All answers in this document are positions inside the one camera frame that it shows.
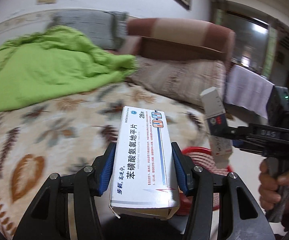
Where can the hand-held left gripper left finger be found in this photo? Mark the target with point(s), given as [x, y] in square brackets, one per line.
[107, 172]

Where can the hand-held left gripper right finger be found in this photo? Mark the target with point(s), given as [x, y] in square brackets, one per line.
[180, 172]

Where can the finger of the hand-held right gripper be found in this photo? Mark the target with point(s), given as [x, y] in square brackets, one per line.
[239, 143]
[237, 133]

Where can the red plastic basket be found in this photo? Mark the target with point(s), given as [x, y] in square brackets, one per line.
[202, 155]

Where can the white box with red-blue print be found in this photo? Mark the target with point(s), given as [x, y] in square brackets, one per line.
[214, 112]

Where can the white medicine box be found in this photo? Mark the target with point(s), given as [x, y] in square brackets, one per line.
[144, 167]

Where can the person's right hand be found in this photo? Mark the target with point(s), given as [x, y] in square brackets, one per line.
[268, 192]

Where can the white towel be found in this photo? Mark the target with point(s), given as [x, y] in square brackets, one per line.
[249, 90]

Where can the floral beige blanket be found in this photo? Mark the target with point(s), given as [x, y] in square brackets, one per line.
[59, 130]

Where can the striped beige pillow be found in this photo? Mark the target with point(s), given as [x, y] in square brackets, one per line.
[179, 80]

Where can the dark glass window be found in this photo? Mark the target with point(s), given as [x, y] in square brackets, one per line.
[247, 42]

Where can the brown headboard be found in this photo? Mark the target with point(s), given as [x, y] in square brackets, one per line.
[179, 47]

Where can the green quilt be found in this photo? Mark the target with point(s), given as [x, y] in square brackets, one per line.
[47, 67]

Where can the grey quilted pillow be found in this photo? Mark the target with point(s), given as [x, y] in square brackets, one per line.
[92, 27]

